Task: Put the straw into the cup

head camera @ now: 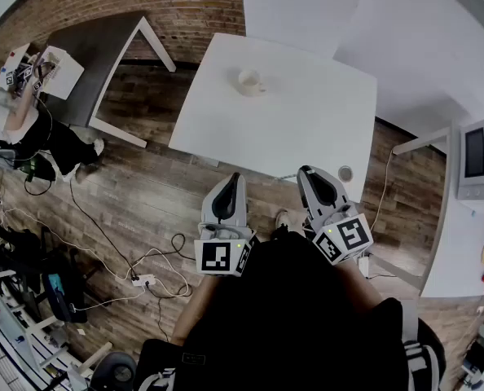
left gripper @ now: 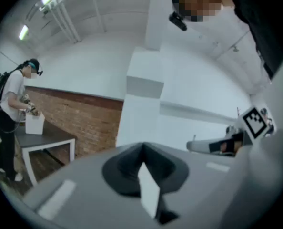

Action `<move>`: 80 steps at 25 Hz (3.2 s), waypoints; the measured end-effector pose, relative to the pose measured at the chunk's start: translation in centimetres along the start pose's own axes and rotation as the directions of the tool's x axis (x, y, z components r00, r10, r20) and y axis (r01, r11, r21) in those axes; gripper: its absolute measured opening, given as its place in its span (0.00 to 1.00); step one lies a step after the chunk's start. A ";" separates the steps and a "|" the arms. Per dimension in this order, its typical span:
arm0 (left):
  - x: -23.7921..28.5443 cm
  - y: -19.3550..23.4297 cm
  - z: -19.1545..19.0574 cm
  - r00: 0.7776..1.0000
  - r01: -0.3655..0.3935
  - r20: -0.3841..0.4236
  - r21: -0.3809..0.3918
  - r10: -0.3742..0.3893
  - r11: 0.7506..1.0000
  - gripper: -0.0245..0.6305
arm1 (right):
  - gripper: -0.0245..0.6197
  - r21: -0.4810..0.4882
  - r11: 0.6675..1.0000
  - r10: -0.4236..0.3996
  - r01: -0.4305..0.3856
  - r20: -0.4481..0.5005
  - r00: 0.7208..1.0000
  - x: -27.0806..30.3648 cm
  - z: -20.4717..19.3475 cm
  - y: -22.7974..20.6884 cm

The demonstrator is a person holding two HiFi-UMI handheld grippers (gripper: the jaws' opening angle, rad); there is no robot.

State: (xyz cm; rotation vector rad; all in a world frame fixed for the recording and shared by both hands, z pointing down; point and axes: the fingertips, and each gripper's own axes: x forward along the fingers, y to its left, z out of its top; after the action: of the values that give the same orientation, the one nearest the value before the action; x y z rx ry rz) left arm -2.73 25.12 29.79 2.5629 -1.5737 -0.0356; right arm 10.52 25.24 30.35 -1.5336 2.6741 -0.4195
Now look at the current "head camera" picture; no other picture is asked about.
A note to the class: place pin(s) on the white cardboard box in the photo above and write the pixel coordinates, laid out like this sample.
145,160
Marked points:
60,71

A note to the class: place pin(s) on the black floor equipment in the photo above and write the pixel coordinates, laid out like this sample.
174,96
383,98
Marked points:
38,169

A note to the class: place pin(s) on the grey table with white legs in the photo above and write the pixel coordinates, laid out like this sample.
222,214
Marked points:
87,67

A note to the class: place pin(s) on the grey device with dark screen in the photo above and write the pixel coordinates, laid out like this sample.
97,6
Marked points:
474,157

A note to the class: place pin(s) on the white desk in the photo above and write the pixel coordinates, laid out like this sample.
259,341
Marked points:
458,251

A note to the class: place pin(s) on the person's white shoe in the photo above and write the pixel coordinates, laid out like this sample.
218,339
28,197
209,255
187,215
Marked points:
282,219

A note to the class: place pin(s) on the person's right forearm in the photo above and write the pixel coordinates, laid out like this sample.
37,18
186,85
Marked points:
360,283

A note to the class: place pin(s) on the pale wooden stick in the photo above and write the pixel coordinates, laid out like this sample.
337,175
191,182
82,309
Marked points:
95,357

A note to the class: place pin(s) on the person's left forearm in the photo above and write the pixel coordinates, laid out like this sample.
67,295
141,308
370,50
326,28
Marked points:
193,308

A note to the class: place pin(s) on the person's black clothing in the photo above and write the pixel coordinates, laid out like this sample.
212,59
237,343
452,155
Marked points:
287,320

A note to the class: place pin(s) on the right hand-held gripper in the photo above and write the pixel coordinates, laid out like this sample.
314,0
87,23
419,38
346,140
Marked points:
350,234

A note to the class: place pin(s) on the white metal rack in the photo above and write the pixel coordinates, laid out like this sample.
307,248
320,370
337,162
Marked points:
5,340

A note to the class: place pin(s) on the white power strip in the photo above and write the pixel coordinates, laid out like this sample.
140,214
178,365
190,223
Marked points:
144,280

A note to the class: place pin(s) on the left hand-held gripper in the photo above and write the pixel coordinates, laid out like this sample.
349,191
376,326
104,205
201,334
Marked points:
215,255

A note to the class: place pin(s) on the white cup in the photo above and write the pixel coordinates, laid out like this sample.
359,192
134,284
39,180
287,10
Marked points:
251,82

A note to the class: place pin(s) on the white power adapter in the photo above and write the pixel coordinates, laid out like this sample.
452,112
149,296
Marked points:
363,265

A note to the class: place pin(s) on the black office chair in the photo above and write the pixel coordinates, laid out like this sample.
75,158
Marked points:
58,287

